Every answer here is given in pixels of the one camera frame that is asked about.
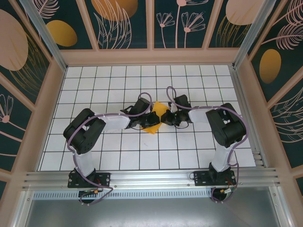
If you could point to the grey metal sheet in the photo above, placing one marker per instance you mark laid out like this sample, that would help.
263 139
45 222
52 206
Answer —
151 212

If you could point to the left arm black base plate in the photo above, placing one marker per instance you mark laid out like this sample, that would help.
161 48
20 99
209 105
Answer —
104 179

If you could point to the yellow cloth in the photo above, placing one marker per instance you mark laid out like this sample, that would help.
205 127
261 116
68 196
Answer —
159 107

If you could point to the aluminium side rail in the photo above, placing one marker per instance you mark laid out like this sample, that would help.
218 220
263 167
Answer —
239 82

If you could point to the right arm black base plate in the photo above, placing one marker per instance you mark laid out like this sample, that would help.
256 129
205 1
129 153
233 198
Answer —
201 178

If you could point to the aluminium corner post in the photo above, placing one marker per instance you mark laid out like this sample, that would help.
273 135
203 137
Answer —
255 26
45 35

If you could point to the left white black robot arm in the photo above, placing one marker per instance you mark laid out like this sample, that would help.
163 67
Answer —
82 132

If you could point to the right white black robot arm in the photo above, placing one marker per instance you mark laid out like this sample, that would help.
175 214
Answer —
225 127

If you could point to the long aluminium mounting rail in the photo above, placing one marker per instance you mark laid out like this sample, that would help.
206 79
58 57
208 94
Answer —
151 178

